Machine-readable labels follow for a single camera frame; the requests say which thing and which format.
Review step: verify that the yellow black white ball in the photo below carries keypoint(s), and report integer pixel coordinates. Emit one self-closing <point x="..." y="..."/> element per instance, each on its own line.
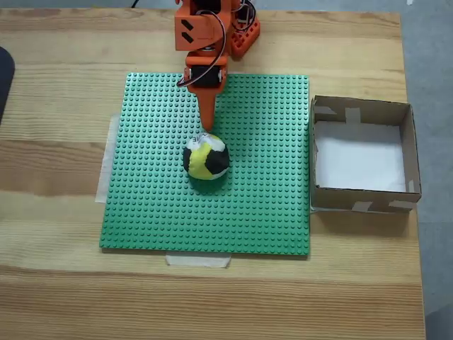
<point x="205" y="159"/>

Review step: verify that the brown cardboard box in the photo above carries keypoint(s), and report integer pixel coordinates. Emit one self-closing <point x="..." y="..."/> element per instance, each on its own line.
<point x="368" y="202"/>

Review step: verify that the green studded baseplate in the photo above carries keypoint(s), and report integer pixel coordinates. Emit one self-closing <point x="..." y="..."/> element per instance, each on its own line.
<point x="159" y="212"/>

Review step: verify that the masking tape strip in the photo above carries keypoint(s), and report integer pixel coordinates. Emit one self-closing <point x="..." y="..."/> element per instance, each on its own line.
<point x="198" y="261"/>
<point x="104" y="177"/>

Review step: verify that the white paper sheet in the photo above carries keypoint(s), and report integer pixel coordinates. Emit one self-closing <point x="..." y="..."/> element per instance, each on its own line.
<point x="357" y="159"/>

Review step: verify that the black rounded object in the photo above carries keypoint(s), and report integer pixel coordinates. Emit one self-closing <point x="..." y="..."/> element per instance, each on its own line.
<point x="5" y="81"/>

